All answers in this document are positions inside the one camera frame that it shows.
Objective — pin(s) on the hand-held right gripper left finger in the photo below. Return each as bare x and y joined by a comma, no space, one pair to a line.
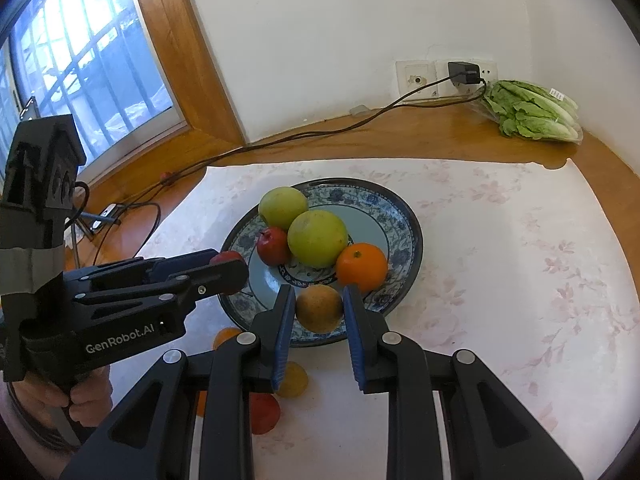
285,335

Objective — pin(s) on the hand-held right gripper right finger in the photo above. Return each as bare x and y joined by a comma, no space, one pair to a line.
356,335

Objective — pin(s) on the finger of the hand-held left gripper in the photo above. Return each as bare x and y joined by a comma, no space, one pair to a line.
220,277
165,262

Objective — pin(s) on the red apple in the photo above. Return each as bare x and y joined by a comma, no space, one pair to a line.
226,256
265,414
271,246

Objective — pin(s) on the small brown round fruit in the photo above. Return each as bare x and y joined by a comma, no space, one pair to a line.
318,308
296,380

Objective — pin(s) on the orange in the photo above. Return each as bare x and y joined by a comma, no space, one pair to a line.
201,402
361,266
227,338

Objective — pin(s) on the small green apple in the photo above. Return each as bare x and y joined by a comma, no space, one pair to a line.
282,207

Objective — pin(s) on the large green apple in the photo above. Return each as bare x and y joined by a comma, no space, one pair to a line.
317,237

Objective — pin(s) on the blue patterned ceramic plate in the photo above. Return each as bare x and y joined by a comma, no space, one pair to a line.
390,230

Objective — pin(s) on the person's left hand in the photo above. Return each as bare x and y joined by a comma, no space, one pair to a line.
90,402

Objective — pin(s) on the white power strip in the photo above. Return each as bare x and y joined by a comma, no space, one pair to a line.
106,213

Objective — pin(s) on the phone tripod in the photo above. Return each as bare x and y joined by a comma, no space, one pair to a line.
76,247

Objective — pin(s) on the white floral tablecloth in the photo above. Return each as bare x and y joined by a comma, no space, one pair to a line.
500,260

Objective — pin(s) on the barred glass window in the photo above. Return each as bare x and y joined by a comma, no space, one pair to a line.
90,50

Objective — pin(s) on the black plug-in charger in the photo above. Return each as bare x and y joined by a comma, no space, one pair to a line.
464,73

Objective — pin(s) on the bagged green lettuce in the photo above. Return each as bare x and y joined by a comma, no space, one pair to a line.
530,110

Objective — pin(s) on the wooden window frame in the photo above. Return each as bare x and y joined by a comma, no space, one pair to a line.
190,60

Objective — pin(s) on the white coaxial wall socket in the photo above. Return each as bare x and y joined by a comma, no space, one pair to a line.
414,79

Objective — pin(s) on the white power wall socket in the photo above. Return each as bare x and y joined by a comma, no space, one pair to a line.
490,70

